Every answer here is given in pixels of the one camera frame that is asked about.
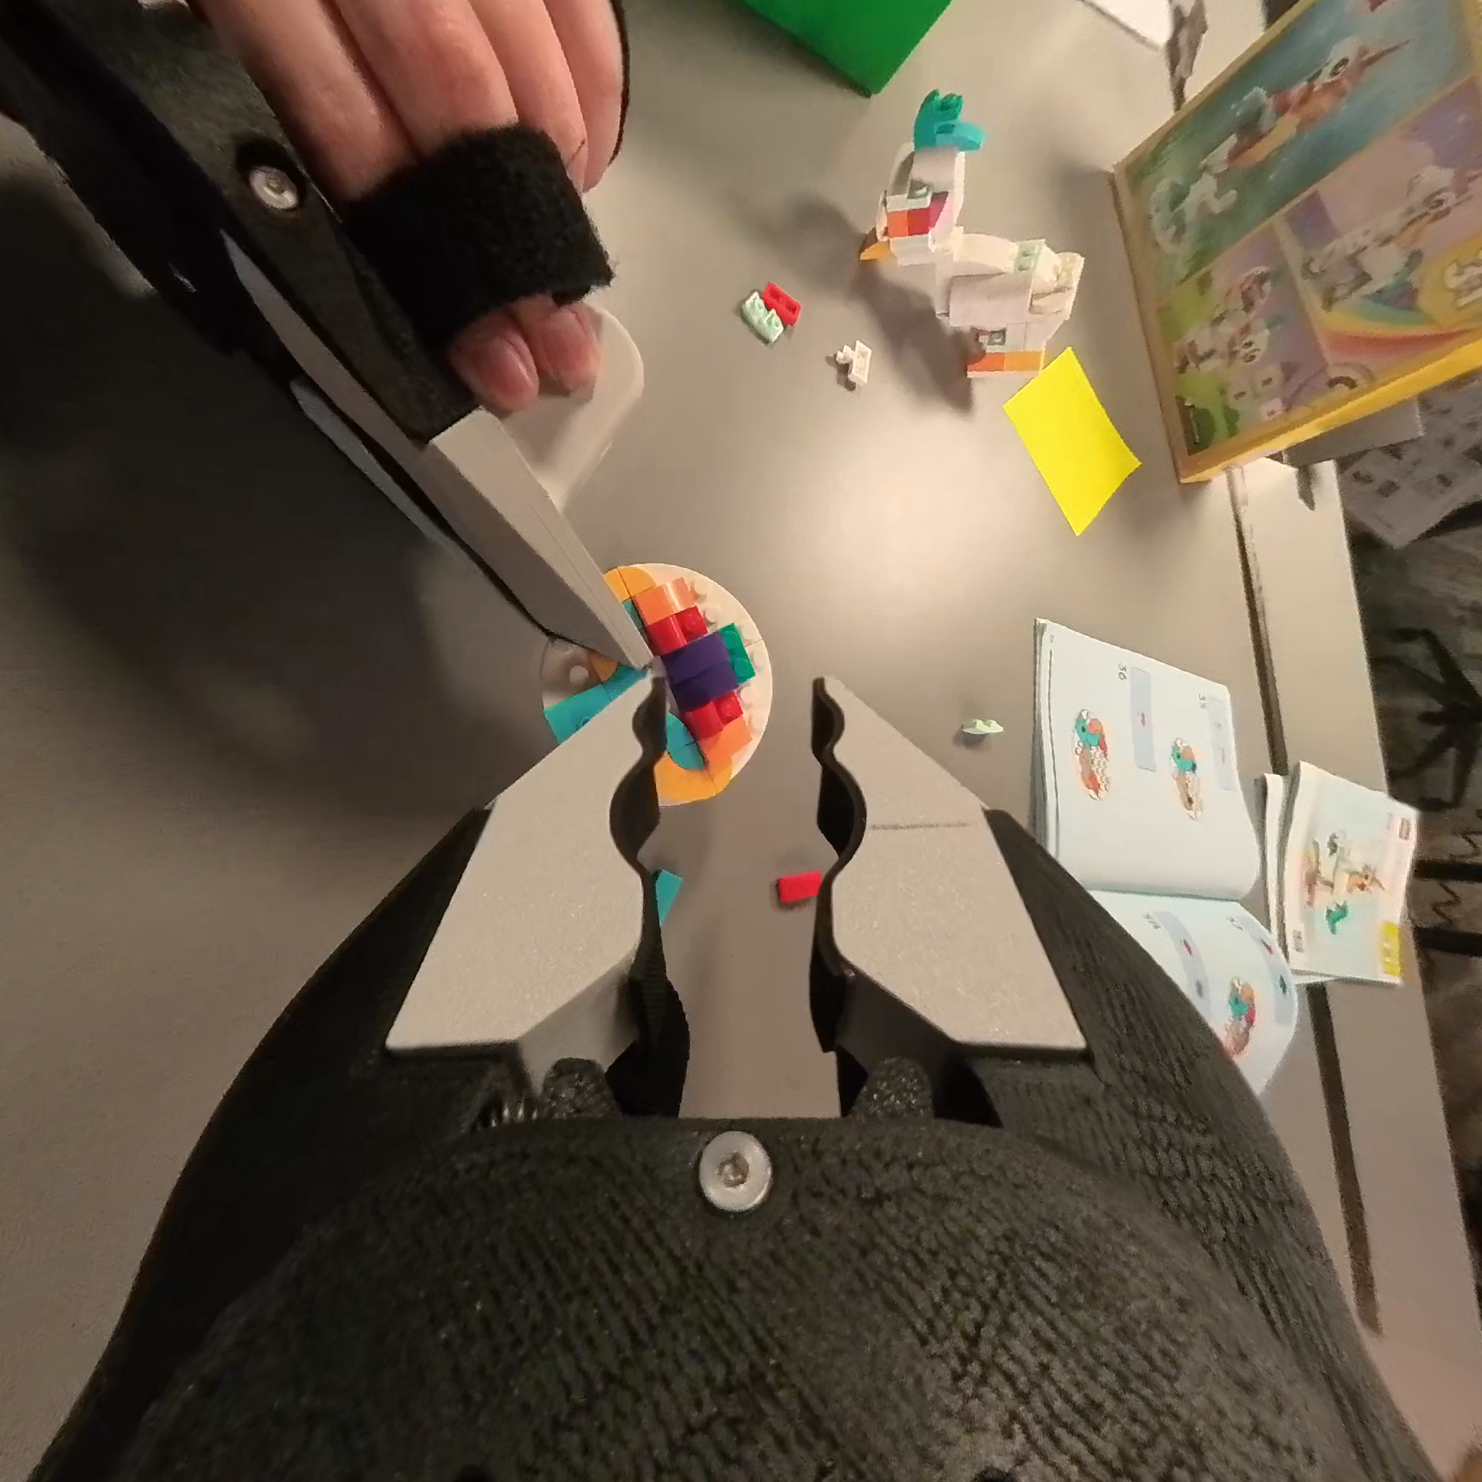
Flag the white lego bird model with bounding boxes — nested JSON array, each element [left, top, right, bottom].
[[860, 90, 1089, 379]]

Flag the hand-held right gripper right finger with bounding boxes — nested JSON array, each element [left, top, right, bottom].
[[813, 677, 1090, 1055]]

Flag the person's left hand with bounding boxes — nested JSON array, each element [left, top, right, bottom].
[[203, 0, 631, 416]]

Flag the yellow sticky note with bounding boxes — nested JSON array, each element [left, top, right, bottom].
[[1002, 349, 1141, 536]]

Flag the small lego instruction leaflet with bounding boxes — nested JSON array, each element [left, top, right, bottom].
[[1262, 761, 1419, 988]]

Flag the colourful lego set box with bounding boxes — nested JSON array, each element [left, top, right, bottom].
[[1116, 0, 1482, 483]]

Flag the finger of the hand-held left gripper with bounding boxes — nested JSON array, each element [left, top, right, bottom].
[[288, 376, 558, 639], [427, 410, 659, 677]]

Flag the white lego model with coloured bricks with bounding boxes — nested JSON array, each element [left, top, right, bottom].
[[542, 562, 773, 806]]

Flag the stack of green storage bins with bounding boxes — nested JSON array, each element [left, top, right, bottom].
[[732, 0, 954, 98]]

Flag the black and white printed sheet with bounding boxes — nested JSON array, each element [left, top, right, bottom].
[[1159, 0, 1215, 113]]

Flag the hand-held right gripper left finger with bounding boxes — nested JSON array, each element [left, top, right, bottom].
[[385, 670, 673, 1055]]

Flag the lego instruction booklet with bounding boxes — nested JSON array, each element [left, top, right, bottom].
[[1031, 620, 1298, 1095]]

